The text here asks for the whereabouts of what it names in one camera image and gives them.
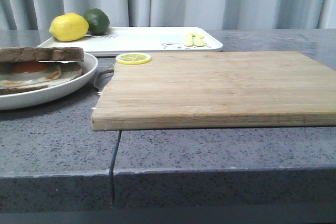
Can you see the white round plate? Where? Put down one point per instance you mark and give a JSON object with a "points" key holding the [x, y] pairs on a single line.
{"points": [[36, 97]]}

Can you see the wooden cutting board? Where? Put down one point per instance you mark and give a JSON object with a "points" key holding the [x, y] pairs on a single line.
{"points": [[179, 90]]}

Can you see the yellow pasta piece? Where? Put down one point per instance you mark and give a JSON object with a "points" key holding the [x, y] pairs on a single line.
{"points": [[198, 40], [189, 41]]}

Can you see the green lime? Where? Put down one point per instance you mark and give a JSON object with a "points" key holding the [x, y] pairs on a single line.
{"points": [[98, 21]]}

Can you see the bread slice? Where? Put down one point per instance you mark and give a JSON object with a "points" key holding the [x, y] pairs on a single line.
{"points": [[69, 71], [28, 54]]}

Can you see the metal cutting board handle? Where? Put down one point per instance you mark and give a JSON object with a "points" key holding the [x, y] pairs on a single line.
{"points": [[99, 75]]}

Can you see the left yellow pasta piece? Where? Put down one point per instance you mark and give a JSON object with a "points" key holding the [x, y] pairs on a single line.
{"points": [[189, 41]]}

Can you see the yellow lemon slice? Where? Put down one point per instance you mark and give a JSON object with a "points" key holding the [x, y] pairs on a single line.
{"points": [[133, 58]]}

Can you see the right yellow pasta piece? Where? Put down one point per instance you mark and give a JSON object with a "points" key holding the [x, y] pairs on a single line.
{"points": [[198, 40]]}

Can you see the fried egg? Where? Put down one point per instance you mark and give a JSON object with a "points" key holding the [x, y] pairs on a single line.
{"points": [[14, 75]]}

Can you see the white rectangular tray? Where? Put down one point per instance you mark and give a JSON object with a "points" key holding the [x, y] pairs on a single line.
{"points": [[139, 39]]}

